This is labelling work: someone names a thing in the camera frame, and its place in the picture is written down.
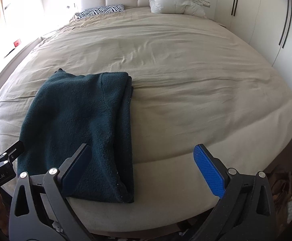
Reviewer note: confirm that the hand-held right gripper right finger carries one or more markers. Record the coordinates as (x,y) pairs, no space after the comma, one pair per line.
(208,168)

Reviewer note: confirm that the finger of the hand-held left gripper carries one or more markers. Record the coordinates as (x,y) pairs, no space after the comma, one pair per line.
(12,152)

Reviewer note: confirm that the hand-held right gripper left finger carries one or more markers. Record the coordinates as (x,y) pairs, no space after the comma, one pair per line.
(78,170)

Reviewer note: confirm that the dark green sweater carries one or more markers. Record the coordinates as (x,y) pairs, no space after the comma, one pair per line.
(80,110)

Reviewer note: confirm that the white window ledge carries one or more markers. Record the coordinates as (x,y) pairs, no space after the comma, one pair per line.
(0,65)

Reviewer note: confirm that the bed with beige cover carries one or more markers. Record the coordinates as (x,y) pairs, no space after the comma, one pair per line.
(186,80)

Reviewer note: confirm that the red box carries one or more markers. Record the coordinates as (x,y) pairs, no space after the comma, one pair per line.
(17,43)

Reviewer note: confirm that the white wardrobe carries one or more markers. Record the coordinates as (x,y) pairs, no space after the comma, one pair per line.
(261,25)

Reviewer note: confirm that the zebra striped pillow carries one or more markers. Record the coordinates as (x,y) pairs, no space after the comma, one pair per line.
(100,11)

